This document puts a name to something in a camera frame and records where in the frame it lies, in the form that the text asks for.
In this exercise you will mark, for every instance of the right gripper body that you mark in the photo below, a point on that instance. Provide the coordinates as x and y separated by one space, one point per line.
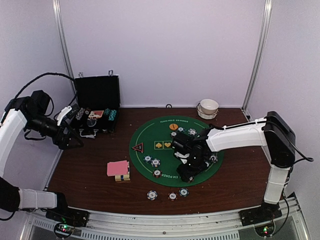
196 166

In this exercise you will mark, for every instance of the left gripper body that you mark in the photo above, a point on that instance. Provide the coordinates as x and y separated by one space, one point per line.
57 140

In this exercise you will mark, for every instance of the blue green fifty chip stack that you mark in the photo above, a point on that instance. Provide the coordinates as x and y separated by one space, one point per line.
183 192

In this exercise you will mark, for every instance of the ten chips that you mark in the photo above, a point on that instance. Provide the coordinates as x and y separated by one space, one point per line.
155 163
213 159
192 132

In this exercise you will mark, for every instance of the brown hundred chip stack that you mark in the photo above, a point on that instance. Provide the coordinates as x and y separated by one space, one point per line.
172 196

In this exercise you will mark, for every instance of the fifty chips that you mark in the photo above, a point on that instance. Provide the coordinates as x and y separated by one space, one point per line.
181 130
147 159

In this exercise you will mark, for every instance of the blue peach ten chip stack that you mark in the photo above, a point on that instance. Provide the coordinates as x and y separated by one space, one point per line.
152 195

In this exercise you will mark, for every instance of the orange big blind button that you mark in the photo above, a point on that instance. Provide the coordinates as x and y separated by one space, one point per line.
173 126

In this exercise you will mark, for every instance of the triangular all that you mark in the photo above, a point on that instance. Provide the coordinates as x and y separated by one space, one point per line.
139 147

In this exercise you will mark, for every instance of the red-backed card deck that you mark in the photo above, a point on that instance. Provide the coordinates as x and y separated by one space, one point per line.
117 168

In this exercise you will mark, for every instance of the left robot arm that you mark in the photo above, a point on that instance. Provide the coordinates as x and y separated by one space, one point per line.
29 114

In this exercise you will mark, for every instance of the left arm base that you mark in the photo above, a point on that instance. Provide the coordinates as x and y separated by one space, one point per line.
70 216

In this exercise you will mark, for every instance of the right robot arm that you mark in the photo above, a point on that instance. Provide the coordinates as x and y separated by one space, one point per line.
198 151

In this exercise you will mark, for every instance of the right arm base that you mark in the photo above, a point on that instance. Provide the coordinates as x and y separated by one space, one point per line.
257 215

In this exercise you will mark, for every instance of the clear dealer button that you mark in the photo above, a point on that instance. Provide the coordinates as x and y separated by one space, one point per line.
91 122

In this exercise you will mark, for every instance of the round green poker mat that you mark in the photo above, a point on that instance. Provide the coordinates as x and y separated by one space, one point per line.
157 142

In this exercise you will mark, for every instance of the teal chips in case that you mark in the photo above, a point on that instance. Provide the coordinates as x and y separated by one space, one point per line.
110 114

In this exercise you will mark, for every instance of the black poker case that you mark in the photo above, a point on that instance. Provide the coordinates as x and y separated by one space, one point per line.
96 93

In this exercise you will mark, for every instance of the lower white bowl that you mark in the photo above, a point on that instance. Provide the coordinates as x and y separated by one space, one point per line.
205 116

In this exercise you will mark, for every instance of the white bowl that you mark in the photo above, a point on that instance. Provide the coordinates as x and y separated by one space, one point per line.
208 106
205 116

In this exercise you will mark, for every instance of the gold blue card box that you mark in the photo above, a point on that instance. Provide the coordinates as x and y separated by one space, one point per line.
124 177

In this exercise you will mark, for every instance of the upper white bowl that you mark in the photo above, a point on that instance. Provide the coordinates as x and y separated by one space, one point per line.
208 106

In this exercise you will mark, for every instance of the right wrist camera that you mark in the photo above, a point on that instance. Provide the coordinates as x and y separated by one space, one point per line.
182 145

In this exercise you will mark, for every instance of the right aluminium post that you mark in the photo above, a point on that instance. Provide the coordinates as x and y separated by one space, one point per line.
264 30

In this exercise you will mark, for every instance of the aluminium post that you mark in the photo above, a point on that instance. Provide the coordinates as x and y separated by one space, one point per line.
264 30
62 37

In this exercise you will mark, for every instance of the left aluminium post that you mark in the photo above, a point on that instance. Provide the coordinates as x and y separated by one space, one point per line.
62 37

